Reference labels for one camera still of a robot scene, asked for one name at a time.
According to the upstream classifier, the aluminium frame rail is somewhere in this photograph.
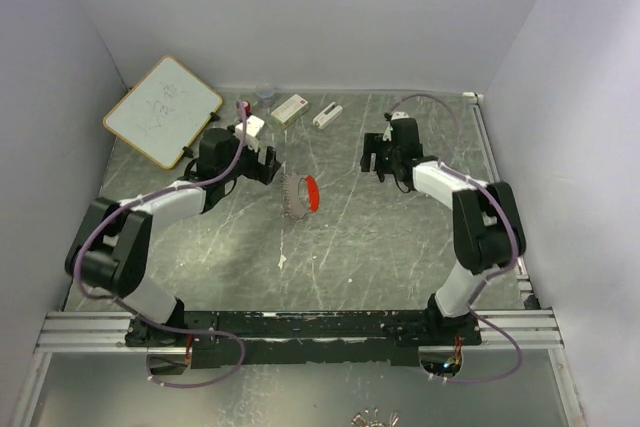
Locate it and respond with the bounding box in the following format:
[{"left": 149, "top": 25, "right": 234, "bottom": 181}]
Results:
[{"left": 32, "top": 93, "right": 567, "bottom": 426}]

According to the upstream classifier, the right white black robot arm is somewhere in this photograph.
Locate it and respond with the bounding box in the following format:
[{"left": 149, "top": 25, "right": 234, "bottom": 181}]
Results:
[{"left": 360, "top": 112, "right": 526, "bottom": 345}]

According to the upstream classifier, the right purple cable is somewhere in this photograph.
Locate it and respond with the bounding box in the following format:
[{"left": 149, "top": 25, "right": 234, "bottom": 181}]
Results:
[{"left": 390, "top": 93, "right": 524, "bottom": 384}]

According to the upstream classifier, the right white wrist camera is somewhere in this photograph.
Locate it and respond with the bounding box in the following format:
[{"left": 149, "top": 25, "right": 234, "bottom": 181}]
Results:
[{"left": 382, "top": 110, "right": 409, "bottom": 142}]

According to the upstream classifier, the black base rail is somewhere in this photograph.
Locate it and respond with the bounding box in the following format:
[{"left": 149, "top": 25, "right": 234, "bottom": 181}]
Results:
[{"left": 124, "top": 309, "right": 484, "bottom": 371}]

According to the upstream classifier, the small whiteboard wooden frame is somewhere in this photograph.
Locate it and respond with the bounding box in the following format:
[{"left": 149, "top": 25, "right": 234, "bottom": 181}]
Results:
[{"left": 103, "top": 55, "right": 223, "bottom": 170}]

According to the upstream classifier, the small metal parts pile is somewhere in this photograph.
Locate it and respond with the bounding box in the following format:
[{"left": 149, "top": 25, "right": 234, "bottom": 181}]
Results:
[{"left": 350, "top": 408, "right": 400, "bottom": 427}]

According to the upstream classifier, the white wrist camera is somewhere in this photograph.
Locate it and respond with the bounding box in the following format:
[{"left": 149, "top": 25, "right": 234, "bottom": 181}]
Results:
[
  {"left": 233, "top": 115, "right": 265, "bottom": 152},
  {"left": 382, "top": 110, "right": 409, "bottom": 142}
]

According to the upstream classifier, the white rectangular device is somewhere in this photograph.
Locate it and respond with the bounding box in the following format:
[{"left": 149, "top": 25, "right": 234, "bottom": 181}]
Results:
[{"left": 313, "top": 102, "right": 343, "bottom": 130}]

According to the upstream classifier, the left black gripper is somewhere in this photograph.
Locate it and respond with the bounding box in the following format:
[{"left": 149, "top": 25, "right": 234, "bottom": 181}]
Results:
[{"left": 220, "top": 125, "right": 281, "bottom": 185}]

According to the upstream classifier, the red carabiner keyring with keys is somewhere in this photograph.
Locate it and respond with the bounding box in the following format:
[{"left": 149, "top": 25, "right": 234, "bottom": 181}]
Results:
[{"left": 282, "top": 173, "right": 320, "bottom": 221}]

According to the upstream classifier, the red black stamp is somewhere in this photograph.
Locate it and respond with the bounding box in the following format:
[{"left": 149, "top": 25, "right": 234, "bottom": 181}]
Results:
[{"left": 236, "top": 99, "right": 252, "bottom": 123}]

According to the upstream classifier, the white cardboard box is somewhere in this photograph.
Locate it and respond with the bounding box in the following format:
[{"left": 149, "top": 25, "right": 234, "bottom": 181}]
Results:
[{"left": 271, "top": 94, "right": 309, "bottom": 128}]

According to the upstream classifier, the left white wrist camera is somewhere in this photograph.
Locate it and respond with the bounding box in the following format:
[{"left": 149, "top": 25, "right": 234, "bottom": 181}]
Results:
[{"left": 233, "top": 115, "right": 265, "bottom": 152}]

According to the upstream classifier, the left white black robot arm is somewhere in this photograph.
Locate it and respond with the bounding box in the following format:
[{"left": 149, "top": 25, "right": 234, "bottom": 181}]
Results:
[{"left": 65, "top": 128, "right": 281, "bottom": 346}]

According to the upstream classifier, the clear plastic cup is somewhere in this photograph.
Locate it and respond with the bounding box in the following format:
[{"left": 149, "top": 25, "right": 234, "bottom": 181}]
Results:
[{"left": 255, "top": 83, "right": 275, "bottom": 108}]

